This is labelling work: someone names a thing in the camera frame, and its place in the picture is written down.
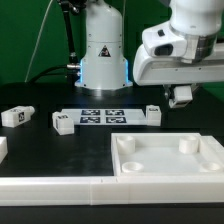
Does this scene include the white front fence wall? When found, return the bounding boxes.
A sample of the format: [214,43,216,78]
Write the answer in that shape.
[0,175,224,206]

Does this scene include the black cable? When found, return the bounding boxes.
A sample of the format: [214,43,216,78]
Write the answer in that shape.
[27,0,83,84]

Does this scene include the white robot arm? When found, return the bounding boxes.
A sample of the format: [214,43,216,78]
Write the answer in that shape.
[76,0,224,94]

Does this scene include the white square tabletop part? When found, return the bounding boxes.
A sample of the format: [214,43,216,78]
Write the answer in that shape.
[111,133,224,176]

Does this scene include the white left fence wall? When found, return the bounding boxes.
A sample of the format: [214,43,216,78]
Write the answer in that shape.
[0,137,8,164]

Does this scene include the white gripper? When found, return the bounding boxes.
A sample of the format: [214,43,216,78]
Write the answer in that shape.
[133,43,224,100]

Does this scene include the white sheet with tags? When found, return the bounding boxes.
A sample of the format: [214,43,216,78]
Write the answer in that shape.
[62,109,146,125]

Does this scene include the thin white cable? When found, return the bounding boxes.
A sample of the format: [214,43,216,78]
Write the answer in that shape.
[24,0,54,84]

